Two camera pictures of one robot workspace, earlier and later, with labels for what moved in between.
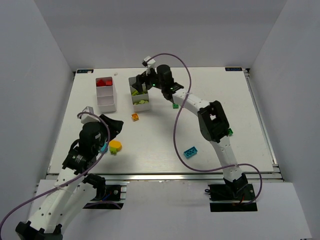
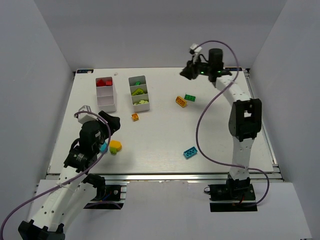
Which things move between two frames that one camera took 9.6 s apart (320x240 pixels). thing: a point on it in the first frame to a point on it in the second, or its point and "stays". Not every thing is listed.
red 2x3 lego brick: x=101 y=83 stays
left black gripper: x=107 y=125 stays
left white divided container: x=106 y=94 stays
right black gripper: x=144 y=78 to x=191 y=70
